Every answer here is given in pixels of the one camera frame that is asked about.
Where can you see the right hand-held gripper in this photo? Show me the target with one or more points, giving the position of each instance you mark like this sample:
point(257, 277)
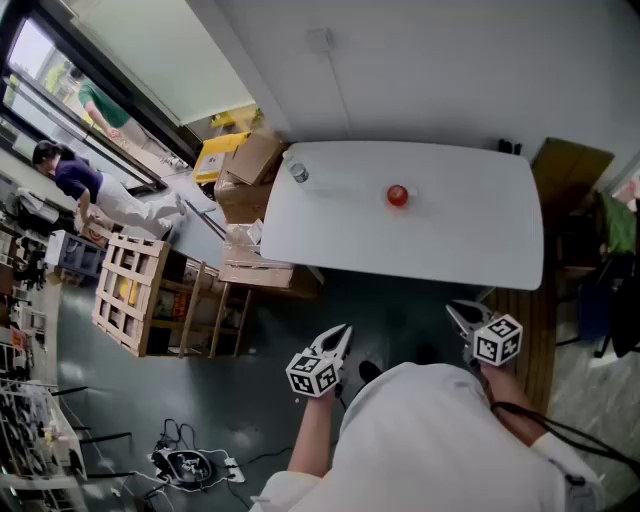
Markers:
point(497, 340)

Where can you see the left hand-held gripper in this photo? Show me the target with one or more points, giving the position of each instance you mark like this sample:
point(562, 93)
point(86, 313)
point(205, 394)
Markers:
point(314, 375)

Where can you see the clear round plate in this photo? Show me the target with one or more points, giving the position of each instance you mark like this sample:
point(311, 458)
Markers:
point(414, 192)

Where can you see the red apple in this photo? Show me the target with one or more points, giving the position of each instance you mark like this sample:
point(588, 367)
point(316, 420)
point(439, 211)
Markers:
point(397, 195)

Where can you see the person's left forearm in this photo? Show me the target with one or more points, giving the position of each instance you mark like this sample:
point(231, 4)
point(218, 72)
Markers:
point(315, 435)

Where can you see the person's right forearm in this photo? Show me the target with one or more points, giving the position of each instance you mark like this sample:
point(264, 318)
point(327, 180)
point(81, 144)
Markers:
point(510, 405)

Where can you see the person's black shoe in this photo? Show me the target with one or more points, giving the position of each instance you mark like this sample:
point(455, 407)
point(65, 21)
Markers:
point(370, 372)

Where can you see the taped cardboard box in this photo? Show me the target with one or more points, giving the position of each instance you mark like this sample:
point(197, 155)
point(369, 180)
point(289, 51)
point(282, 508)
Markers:
point(255, 265)

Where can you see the person's white shirt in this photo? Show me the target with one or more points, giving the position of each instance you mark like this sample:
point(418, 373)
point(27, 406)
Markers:
point(435, 450)

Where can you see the black office chair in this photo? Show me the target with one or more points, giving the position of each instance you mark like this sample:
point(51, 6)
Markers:
point(625, 310)

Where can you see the white power strip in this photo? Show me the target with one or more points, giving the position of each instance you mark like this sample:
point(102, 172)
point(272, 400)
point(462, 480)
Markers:
point(235, 470)

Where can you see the brown cardboard box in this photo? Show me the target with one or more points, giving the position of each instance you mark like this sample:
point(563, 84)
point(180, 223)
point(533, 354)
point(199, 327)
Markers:
point(240, 200)

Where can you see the clear plastic water bottle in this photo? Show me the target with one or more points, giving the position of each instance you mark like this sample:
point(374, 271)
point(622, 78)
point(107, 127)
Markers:
point(299, 172)

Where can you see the green cloth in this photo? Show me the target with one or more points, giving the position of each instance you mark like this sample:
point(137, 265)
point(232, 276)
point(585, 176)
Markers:
point(620, 225)

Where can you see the brown wooden board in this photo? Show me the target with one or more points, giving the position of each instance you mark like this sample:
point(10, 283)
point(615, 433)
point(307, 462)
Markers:
point(570, 170)

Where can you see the open cardboard box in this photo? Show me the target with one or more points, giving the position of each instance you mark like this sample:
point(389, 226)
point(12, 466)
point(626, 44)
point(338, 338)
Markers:
point(255, 160)

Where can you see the wooden slat crate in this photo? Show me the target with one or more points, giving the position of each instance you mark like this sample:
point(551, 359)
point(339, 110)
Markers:
point(127, 290)

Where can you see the yellow plastic bin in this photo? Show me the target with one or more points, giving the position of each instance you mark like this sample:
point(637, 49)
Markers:
point(212, 157)

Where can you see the grey storage crate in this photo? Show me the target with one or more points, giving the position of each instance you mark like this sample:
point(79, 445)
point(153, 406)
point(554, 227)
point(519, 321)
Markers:
point(75, 255)

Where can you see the black items by wall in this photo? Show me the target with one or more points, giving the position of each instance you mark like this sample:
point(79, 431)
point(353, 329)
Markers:
point(509, 147)

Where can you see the white wall junction box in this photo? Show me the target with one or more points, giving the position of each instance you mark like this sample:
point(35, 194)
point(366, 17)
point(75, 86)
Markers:
point(320, 40)

